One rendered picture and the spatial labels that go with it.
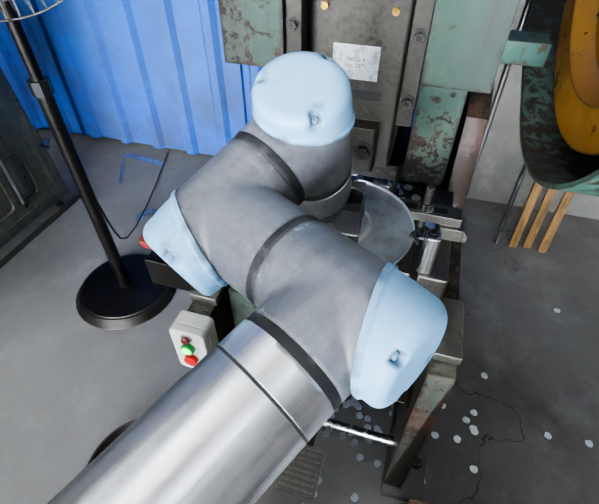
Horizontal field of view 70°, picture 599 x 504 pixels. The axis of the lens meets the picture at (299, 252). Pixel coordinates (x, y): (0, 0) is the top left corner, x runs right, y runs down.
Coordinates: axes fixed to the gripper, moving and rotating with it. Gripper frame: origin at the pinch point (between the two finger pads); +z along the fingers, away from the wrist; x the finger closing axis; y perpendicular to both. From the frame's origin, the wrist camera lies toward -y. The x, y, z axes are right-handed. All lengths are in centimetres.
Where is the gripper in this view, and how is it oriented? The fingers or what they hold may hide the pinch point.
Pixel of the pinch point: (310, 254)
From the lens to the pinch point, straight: 63.6
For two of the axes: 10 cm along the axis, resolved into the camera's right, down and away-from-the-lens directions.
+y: 9.7, 1.6, -1.7
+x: 2.1, -9.2, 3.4
